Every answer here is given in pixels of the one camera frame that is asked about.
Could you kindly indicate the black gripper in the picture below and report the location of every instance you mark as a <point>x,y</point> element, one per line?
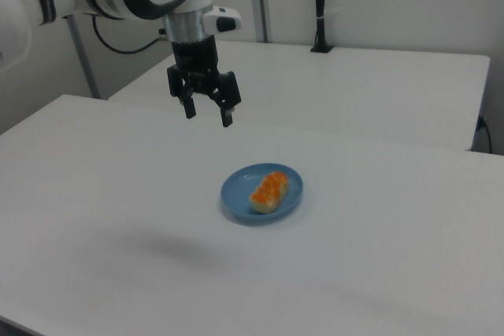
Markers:
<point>195,61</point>

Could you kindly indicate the orange-topped bread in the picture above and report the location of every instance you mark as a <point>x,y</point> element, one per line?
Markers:
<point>269,192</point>

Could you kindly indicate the blue plate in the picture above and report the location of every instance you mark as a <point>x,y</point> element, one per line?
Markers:
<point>240,198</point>

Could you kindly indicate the white side table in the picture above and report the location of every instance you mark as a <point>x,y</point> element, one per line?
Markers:
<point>315,88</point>

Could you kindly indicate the grey metal frame post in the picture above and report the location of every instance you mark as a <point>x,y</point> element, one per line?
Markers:
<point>80,49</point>

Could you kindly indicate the black camera stand pole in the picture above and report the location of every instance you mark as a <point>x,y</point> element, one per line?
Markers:
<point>321,5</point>

